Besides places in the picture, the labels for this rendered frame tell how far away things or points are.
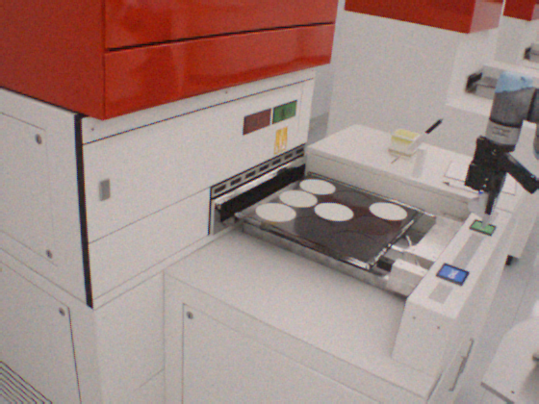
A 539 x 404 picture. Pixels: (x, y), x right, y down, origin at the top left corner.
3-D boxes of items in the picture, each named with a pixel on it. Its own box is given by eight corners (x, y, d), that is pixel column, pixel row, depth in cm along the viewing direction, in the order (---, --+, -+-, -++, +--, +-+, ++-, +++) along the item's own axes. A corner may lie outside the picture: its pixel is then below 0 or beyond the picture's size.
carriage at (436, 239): (385, 288, 119) (388, 277, 117) (436, 229, 147) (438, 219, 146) (419, 301, 115) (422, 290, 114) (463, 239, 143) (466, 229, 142)
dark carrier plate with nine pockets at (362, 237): (240, 214, 135) (240, 212, 134) (308, 175, 161) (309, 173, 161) (366, 264, 119) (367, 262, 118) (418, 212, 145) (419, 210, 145)
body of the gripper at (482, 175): (470, 179, 127) (482, 131, 122) (504, 189, 123) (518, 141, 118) (462, 189, 121) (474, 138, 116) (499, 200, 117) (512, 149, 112)
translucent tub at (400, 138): (387, 154, 164) (391, 133, 161) (395, 148, 170) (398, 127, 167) (409, 161, 161) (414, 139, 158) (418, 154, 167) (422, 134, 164)
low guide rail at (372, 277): (242, 232, 142) (243, 221, 140) (245, 229, 143) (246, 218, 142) (423, 306, 119) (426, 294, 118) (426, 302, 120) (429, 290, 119)
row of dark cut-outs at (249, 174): (210, 196, 130) (210, 187, 129) (302, 151, 164) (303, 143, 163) (212, 197, 129) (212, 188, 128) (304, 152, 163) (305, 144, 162)
